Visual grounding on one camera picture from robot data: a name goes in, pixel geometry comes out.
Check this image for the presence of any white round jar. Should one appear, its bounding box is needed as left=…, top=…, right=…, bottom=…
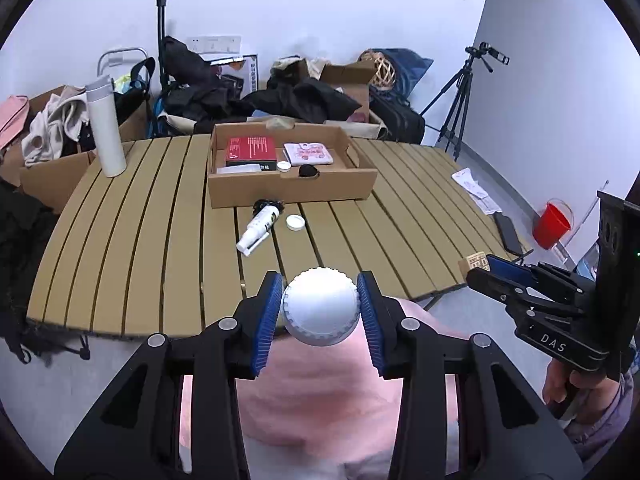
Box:
left=281, top=268, right=360, bottom=347

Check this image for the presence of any small white lid jar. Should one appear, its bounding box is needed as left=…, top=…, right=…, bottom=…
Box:
left=285, top=214, right=306, bottom=232

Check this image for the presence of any white tube bottle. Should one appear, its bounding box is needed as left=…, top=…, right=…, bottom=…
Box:
left=236, top=200, right=283, bottom=257

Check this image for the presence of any small wooden block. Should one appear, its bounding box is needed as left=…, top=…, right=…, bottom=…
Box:
left=458, top=252, right=490, bottom=280

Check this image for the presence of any pink cartoon wallet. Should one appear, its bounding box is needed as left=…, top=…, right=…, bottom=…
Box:
left=283, top=143, right=334, bottom=167

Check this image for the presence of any red and green box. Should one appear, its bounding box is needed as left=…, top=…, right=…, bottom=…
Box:
left=226, top=136, right=278, bottom=170

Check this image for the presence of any person right hand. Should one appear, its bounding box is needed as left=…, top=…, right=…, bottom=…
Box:
left=542, top=360, right=620, bottom=425

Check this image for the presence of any pink cloth on lap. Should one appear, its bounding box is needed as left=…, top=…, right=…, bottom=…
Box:
left=179, top=294, right=461, bottom=476

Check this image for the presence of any red bucket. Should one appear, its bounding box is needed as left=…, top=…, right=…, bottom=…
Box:
left=533, top=198, right=574, bottom=250

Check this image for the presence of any black smartphone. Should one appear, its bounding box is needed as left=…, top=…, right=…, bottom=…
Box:
left=492, top=211, right=524, bottom=257

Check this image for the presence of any cardboard tray box on table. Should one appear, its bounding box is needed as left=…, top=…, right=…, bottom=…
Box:
left=207, top=122, right=378, bottom=209

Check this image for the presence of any black backpack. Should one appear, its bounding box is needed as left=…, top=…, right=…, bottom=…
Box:
left=369, top=87, right=425, bottom=144

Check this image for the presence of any black clothes pile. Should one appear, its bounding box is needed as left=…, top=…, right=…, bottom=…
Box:
left=242, top=77, right=361, bottom=124

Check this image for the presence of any open cardboard box background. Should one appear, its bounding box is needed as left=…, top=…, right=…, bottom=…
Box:
left=320, top=61, right=376, bottom=122

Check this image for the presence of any woven rattan ball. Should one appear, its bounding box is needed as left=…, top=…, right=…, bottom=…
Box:
left=359, top=50, right=397, bottom=91

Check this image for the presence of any blue bag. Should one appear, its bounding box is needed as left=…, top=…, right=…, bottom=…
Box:
left=375, top=48, right=434, bottom=104

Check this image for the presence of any cardboard box left floor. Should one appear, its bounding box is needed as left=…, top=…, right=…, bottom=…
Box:
left=1, top=87, right=146, bottom=214

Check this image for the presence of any white thermos bottle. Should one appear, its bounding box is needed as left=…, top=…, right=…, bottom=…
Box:
left=86, top=75, right=127, bottom=178

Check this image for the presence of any beige clothes pile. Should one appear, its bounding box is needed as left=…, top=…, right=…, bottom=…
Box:
left=21, top=86, right=89, bottom=168

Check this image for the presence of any white metal rack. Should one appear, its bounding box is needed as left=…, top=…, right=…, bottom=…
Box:
left=96, top=47, right=149, bottom=79

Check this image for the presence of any pink bag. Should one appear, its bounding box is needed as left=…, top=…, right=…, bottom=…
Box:
left=0, top=96, right=30, bottom=150

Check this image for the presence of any black camera tripod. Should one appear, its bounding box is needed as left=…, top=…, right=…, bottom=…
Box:
left=420, top=41, right=511, bottom=162

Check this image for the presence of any wall power strip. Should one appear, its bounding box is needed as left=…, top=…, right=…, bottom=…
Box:
left=186, top=35, right=242, bottom=54

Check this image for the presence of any trolley handle black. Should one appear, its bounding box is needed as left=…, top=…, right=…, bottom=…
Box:
left=153, top=0, right=169, bottom=138

